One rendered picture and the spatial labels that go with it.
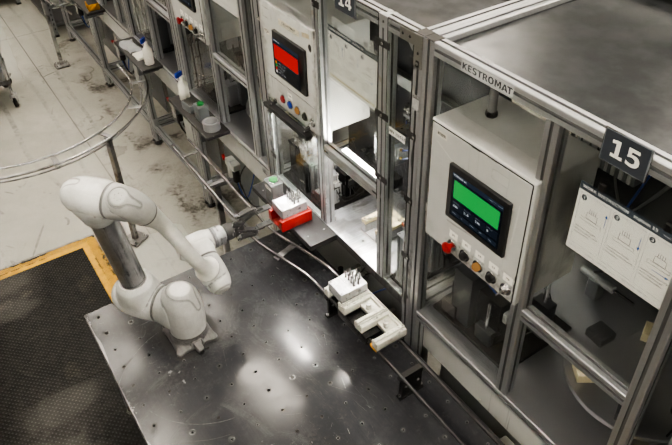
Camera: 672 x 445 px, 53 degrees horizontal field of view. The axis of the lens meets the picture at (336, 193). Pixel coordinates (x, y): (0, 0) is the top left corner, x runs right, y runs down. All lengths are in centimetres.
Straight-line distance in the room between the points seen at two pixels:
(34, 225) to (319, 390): 278
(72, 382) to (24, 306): 70
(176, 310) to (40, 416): 124
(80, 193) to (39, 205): 267
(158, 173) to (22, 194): 95
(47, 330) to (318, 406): 196
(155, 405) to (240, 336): 44
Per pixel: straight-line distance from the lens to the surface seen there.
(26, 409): 384
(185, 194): 484
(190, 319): 279
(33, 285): 446
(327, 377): 274
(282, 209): 296
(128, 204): 233
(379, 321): 267
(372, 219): 295
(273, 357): 282
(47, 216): 498
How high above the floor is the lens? 287
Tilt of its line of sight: 38 degrees down
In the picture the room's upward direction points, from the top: 2 degrees counter-clockwise
